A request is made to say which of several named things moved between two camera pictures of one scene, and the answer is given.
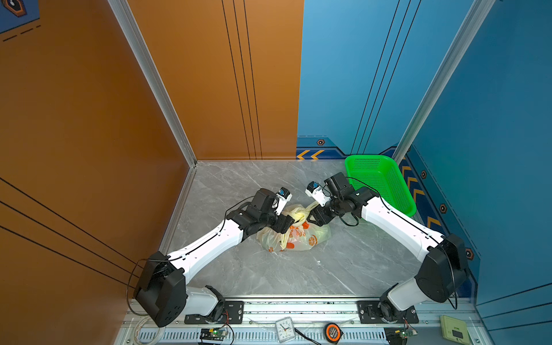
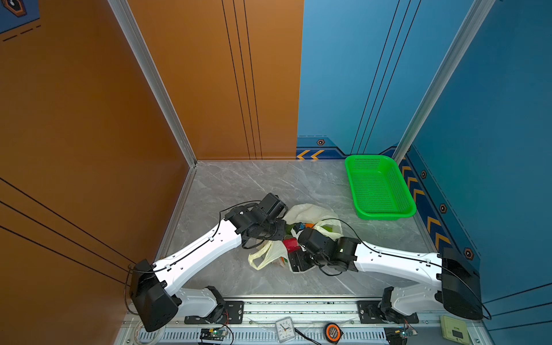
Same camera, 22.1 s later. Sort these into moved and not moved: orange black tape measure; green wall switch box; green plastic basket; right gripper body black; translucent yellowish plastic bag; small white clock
Moved: translucent yellowish plastic bag; right gripper body black
Not moved: green plastic basket; green wall switch box; orange black tape measure; small white clock
